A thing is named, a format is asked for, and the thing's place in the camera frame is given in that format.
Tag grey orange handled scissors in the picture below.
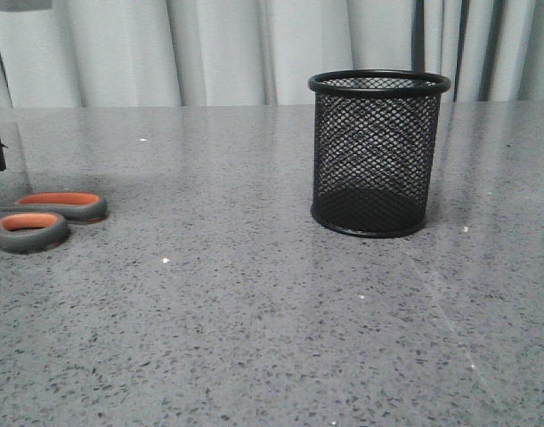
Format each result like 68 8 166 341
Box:
0 192 108 253

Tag black mesh pen bucket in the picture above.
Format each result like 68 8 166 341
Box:
308 69 451 238

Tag grey pleated curtain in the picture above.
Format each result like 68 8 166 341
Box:
0 1 544 108

